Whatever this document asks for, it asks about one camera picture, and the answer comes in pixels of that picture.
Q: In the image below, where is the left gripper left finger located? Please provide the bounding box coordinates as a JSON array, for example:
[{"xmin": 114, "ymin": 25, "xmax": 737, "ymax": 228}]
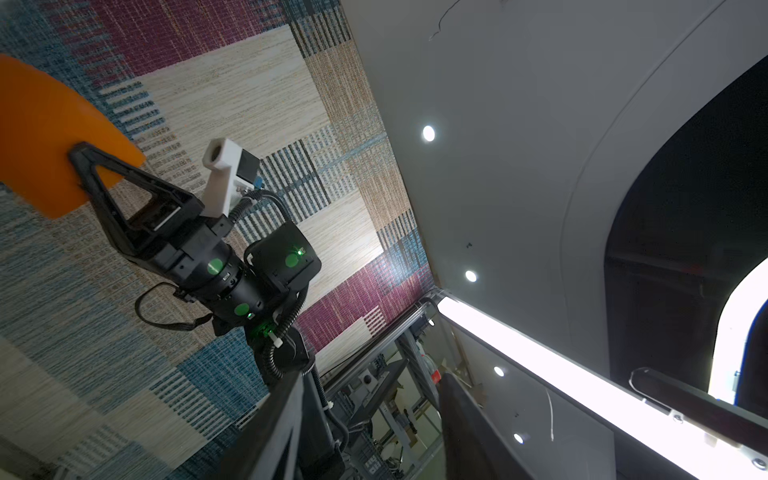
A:
[{"xmin": 208, "ymin": 371, "xmax": 304, "ymax": 480}]

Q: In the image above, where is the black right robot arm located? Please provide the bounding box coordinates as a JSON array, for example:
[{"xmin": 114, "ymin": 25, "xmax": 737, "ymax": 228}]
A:
[{"xmin": 68, "ymin": 138, "xmax": 349, "ymax": 479}]

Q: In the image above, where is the curved ceiling light strip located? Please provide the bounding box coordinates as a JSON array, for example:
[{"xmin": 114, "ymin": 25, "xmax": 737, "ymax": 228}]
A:
[{"xmin": 438, "ymin": 297, "xmax": 767, "ymax": 479}]

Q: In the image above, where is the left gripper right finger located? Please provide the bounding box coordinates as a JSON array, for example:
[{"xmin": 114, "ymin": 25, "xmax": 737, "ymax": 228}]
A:
[{"xmin": 438, "ymin": 373, "xmax": 534, "ymax": 480}]

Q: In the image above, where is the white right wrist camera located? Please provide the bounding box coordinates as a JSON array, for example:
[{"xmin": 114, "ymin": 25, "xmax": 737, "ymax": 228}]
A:
[{"xmin": 202, "ymin": 138, "xmax": 263, "ymax": 218}]

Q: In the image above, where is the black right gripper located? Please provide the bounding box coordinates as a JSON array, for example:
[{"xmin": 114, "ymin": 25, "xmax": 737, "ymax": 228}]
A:
[{"xmin": 68, "ymin": 142, "xmax": 234, "ymax": 282}]

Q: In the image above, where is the orange wine glass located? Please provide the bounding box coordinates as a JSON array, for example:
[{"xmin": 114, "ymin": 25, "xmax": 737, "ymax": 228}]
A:
[{"xmin": 1, "ymin": 55, "xmax": 146, "ymax": 219}]

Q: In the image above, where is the round ceiling spot light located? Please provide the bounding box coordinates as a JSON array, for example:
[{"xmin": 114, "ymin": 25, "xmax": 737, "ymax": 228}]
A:
[{"xmin": 422, "ymin": 125, "xmax": 436, "ymax": 143}]

